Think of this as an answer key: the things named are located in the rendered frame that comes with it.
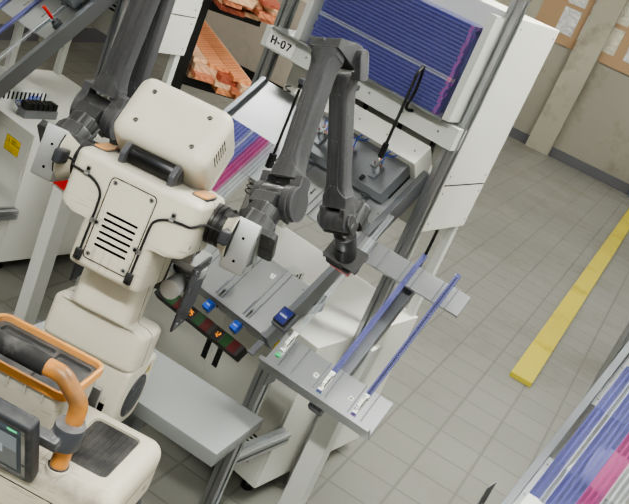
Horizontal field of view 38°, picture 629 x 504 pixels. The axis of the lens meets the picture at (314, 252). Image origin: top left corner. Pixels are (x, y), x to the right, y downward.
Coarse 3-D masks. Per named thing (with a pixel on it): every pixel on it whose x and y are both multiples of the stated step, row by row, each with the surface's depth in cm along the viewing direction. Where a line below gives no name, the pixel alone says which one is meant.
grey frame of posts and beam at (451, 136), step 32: (288, 0) 298; (512, 0) 255; (512, 32) 257; (384, 96) 278; (480, 96) 264; (416, 128) 272; (448, 128) 267; (448, 160) 271; (416, 224) 279; (384, 288) 287; (256, 384) 256; (224, 480) 267; (288, 480) 316
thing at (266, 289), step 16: (208, 272) 266; (224, 272) 265; (256, 272) 264; (272, 272) 263; (288, 272) 262; (224, 288) 262; (240, 288) 261; (256, 288) 261; (272, 288) 260; (288, 288) 259; (304, 288) 258; (240, 304) 258; (256, 304) 258; (272, 304) 257; (288, 304) 256; (256, 320) 255
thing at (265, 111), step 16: (256, 96) 302; (272, 96) 301; (288, 96) 300; (240, 112) 299; (256, 112) 298; (272, 112) 297; (288, 112) 296; (256, 128) 294; (272, 128) 294; (288, 128) 293; (256, 176) 283; (320, 176) 280; (320, 192) 276; (400, 192) 273; (384, 208) 270
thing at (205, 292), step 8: (200, 288) 262; (208, 288) 260; (208, 296) 262; (216, 296) 258; (224, 304) 256; (224, 312) 262; (232, 312) 256; (240, 320) 256; (248, 320) 252; (248, 328) 255; (256, 328) 251; (256, 336) 255
